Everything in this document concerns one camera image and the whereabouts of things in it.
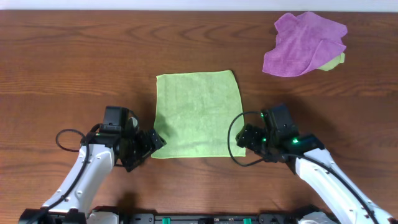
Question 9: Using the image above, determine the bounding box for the green microfiber cloth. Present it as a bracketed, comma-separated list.
[152, 70, 246, 159]

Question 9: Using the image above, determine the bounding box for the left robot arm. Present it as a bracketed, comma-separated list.
[19, 125, 166, 223]

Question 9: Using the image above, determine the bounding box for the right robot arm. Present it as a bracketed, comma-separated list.
[236, 124, 397, 223]

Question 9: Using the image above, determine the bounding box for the purple microfiber cloth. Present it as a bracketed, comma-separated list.
[262, 12, 348, 78]

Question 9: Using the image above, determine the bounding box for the right black cable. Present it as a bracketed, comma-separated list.
[227, 111, 382, 224]

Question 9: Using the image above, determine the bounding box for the black cable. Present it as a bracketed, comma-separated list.
[227, 111, 382, 224]
[26, 123, 102, 224]

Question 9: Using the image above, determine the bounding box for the left black cable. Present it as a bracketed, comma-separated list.
[26, 123, 102, 224]

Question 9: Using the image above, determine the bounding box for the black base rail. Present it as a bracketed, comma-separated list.
[86, 206, 339, 224]

